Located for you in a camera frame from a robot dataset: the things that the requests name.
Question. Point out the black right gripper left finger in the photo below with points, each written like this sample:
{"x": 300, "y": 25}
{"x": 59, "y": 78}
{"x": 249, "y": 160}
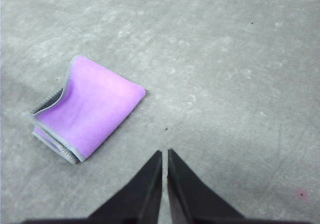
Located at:
{"x": 140, "y": 196}

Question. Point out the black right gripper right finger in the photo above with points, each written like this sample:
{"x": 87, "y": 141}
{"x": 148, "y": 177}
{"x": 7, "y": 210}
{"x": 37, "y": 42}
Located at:
{"x": 190, "y": 196}

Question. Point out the purple towel with grey hem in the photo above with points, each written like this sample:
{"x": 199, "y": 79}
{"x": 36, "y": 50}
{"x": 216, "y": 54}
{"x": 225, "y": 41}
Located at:
{"x": 92, "y": 111}

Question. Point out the grey table cloth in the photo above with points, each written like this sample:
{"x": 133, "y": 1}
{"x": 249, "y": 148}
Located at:
{"x": 225, "y": 71}

